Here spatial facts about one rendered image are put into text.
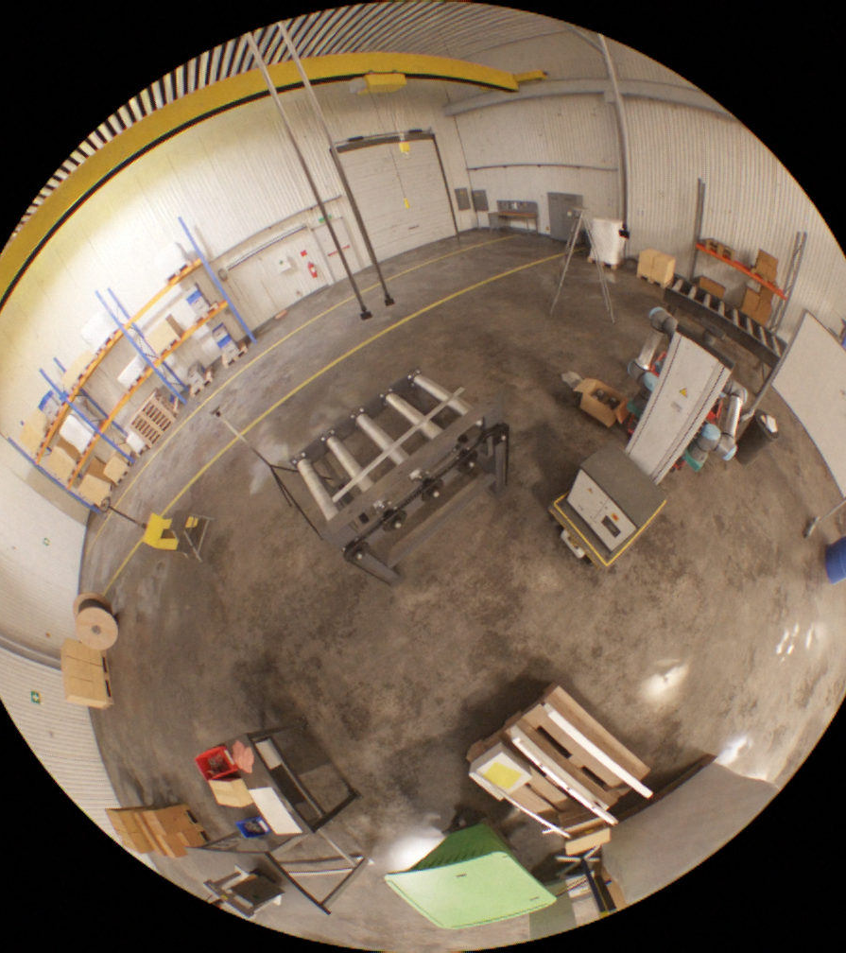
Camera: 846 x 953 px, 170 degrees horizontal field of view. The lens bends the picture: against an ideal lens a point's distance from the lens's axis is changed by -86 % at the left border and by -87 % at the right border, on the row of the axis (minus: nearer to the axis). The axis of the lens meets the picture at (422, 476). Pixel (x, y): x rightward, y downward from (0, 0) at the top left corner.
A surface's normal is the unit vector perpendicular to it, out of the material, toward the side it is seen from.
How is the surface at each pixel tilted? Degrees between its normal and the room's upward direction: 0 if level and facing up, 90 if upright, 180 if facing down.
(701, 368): 90
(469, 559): 0
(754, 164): 90
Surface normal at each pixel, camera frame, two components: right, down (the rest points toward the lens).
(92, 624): 0.89, 0.22
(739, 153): -0.77, 0.62
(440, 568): -0.22, -0.52
